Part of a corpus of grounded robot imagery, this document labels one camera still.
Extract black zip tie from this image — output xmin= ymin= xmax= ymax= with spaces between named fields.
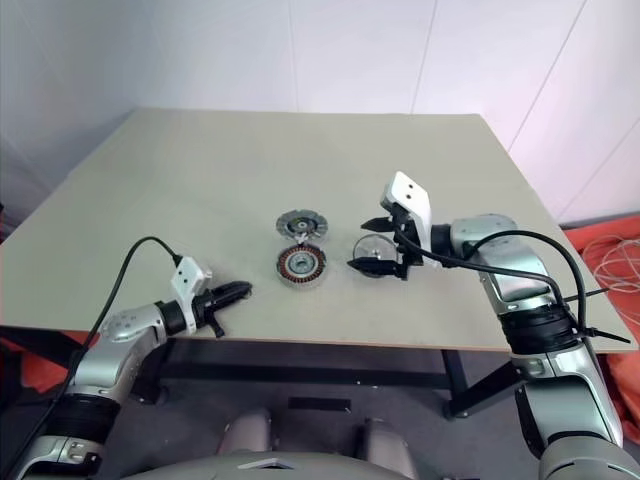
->
xmin=560 ymin=286 xmax=604 ymax=305
xmin=573 ymin=326 xmax=633 ymax=347

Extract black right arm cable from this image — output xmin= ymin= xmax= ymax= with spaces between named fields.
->
xmin=392 ymin=214 xmax=589 ymax=344

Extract round silver motor lid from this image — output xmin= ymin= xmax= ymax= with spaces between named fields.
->
xmin=273 ymin=209 xmax=329 ymax=245

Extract black metal table frame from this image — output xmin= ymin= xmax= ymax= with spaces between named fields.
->
xmin=0 ymin=323 xmax=527 ymax=422

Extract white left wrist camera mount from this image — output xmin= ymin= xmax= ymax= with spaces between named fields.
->
xmin=170 ymin=255 xmax=214 ymax=332

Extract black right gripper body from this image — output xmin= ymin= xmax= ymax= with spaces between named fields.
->
xmin=390 ymin=207 xmax=424 ymax=281

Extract white coiled cable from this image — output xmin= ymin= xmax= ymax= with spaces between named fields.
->
xmin=581 ymin=222 xmax=640 ymax=322

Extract black floor tape strip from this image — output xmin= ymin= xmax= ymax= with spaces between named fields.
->
xmin=287 ymin=396 xmax=352 ymax=415

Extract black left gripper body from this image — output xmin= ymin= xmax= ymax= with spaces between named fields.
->
xmin=192 ymin=288 xmax=226 ymax=339

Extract round motor housing copper windings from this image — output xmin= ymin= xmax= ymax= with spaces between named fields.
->
xmin=275 ymin=242 xmax=330 ymax=291

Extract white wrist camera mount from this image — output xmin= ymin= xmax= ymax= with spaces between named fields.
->
xmin=379 ymin=171 xmax=444 ymax=272
xmin=170 ymin=255 xmax=214 ymax=332

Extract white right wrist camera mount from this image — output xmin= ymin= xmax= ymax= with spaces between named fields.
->
xmin=379 ymin=171 xmax=444 ymax=272

